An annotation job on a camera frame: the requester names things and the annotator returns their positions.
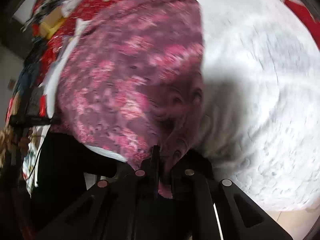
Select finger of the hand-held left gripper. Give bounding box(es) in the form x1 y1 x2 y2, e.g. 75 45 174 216
7 116 61 127

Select white printed cloth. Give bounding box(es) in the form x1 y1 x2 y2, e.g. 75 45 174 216
22 125 52 195

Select purple floral garment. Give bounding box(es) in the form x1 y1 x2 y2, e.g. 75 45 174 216
51 0 209 199

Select yellow box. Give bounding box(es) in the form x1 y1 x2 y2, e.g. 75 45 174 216
39 6 68 40

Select person's black clothing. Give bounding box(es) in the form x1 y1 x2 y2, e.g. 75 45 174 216
31 132 118 232

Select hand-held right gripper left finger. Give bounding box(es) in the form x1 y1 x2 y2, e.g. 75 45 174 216
37 145 160 240

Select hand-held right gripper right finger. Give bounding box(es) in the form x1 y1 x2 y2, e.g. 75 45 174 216
172 150 293 240

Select dark blue cloth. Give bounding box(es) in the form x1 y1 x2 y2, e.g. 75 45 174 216
14 61 43 117

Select white fleece blanket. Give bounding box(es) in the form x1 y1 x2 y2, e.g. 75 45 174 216
37 0 320 212

